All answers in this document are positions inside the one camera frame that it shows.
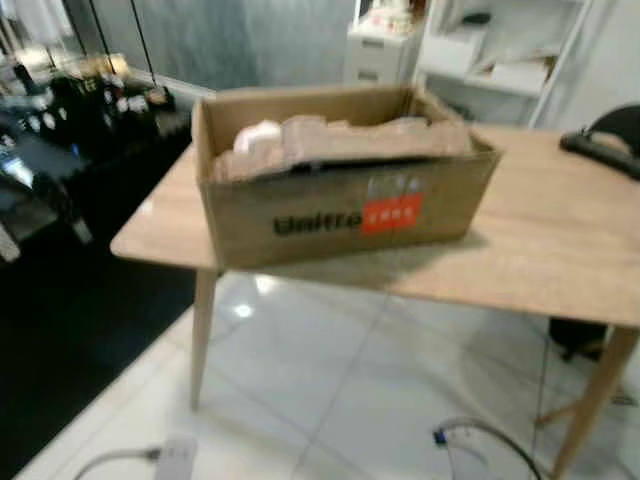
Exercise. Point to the Unitree printed cardboard box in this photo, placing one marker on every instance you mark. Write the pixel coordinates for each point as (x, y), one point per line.
(300, 220)

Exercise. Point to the black flat device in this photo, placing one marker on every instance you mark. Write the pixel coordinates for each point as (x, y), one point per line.
(600, 152)

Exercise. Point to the black cluttered desk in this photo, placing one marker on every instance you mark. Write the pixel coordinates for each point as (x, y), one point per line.
(70, 130)

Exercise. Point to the white storage box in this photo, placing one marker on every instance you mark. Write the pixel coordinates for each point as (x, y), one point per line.
(452, 50)

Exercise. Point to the white drawer cabinet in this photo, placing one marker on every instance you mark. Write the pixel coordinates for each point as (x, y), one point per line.
(378, 55)

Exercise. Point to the light grey right wrist camera mount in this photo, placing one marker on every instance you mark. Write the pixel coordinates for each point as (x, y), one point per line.
(465, 462)

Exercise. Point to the beige moulded pulp insert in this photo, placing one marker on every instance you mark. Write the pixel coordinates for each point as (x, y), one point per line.
(340, 140)

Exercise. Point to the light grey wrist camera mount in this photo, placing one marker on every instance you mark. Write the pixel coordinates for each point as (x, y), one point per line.
(465, 462)
(176, 458)

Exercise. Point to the light grey left wrist camera mount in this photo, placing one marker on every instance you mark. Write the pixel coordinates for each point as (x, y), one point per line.
(176, 458)

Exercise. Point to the light wooden table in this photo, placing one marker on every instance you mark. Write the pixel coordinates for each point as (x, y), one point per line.
(540, 230)

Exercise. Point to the white shelf unit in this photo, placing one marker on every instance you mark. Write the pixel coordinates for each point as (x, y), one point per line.
(545, 20)

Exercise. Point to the white ornament with red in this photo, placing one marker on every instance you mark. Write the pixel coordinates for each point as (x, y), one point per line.
(390, 18)

